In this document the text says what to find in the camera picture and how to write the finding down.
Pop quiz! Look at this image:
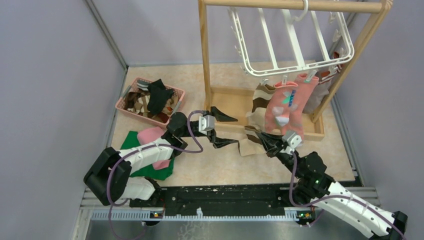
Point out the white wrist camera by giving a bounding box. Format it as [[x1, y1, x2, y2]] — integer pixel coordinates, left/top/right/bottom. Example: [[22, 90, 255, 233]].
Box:
[[282, 130, 303, 149], [198, 115, 216, 135]]

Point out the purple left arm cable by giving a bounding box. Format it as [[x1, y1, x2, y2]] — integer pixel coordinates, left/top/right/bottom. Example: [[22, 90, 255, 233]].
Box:
[[106, 110, 208, 240]]

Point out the pink sock with green pattern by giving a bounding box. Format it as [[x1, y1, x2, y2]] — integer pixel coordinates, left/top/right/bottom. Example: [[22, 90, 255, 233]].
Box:
[[288, 73, 319, 141]]

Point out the pile of socks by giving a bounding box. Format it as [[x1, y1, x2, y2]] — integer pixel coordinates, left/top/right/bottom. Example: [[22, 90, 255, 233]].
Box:
[[123, 80, 179, 123]]

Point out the black sock in basket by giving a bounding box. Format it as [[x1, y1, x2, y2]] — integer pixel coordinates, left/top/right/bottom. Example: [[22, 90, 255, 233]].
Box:
[[147, 79, 174, 115]]

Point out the white clip drying hanger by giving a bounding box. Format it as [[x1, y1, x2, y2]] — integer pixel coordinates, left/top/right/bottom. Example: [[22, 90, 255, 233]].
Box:
[[227, 6, 355, 82]]

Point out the pink folded cloth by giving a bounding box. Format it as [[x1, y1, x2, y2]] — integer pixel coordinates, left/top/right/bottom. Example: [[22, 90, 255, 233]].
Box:
[[137, 126, 171, 170]]

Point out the green folded cloth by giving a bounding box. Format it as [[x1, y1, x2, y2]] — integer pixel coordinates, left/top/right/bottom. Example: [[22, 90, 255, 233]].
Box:
[[120, 131, 175, 181]]

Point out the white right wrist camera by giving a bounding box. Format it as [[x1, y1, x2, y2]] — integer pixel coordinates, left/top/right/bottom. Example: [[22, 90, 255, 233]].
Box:
[[282, 130, 303, 149]]

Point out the wooden hanger stand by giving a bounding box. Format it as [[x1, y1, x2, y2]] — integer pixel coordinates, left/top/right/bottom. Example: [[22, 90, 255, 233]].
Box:
[[198, 0, 393, 142]]

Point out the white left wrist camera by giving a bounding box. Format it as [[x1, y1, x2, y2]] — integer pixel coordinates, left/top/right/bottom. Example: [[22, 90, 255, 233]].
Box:
[[198, 115, 216, 135]]

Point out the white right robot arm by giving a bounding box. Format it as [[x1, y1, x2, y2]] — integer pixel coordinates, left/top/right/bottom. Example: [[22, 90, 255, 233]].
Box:
[[254, 130, 408, 240]]

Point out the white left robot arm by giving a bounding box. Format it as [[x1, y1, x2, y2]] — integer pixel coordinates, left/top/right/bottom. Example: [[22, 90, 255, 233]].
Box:
[[83, 106, 237, 207]]

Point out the brown beige striped sock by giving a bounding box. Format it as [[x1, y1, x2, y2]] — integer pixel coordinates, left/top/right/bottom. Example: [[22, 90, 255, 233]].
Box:
[[246, 84, 277, 131], [238, 125, 266, 157]]

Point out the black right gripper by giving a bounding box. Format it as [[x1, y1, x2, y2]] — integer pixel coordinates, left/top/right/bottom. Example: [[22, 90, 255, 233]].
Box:
[[255, 130, 304, 179]]

